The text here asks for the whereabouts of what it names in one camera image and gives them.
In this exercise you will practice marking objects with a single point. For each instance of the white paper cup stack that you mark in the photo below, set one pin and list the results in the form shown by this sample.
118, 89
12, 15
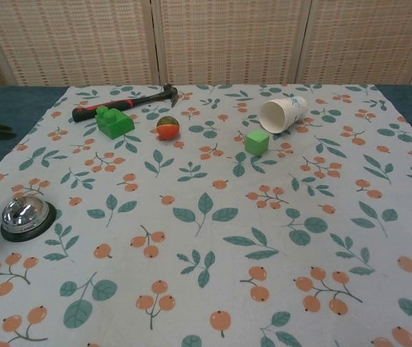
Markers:
282, 112

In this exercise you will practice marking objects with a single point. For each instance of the green plastic stepped block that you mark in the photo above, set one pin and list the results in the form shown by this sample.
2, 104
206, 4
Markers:
113, 123

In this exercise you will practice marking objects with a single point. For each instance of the floral fruit print tablecloth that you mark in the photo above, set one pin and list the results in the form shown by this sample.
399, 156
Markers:
206, 224

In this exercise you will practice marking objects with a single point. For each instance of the green cube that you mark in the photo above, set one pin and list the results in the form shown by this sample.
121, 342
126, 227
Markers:
257, 142

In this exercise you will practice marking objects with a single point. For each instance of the silver call bell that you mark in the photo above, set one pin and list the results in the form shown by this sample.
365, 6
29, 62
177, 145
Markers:
23, 217

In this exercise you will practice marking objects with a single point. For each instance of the orange green ball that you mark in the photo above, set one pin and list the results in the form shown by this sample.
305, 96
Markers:
168, 128

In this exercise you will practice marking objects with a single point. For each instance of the woven folding screen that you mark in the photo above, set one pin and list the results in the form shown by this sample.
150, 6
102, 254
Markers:
206, 41

